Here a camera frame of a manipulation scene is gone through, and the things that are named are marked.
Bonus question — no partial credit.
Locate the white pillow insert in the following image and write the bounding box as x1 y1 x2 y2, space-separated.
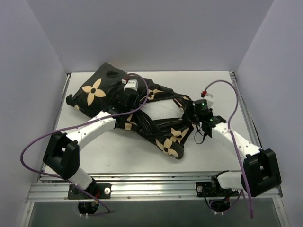
141 99 183 120

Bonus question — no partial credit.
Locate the black pillowcase with beige flowers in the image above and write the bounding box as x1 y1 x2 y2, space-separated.
66 63 193 159

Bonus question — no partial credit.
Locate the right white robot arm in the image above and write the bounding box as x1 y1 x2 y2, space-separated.
185 99 282 197

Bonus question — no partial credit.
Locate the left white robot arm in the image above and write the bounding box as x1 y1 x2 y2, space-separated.
43 88 139 198

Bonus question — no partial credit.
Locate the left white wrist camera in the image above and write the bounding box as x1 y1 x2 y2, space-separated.
121 79 139 91

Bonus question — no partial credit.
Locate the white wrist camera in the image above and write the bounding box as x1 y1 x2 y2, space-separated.
121 79 139 91
201 90 214 108

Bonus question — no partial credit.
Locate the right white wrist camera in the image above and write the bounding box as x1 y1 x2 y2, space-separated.
201 90 214 108

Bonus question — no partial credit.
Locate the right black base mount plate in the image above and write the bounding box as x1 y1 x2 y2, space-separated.
196 182 215 197

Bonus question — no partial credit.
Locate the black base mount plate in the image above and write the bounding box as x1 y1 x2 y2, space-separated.
67 183 112 200
196 182 215 197

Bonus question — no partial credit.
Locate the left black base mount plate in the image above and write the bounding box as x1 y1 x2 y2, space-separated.
67 183 112 200

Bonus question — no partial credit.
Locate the aluminium rail frame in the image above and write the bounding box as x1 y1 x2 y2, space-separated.
23 70 285 227

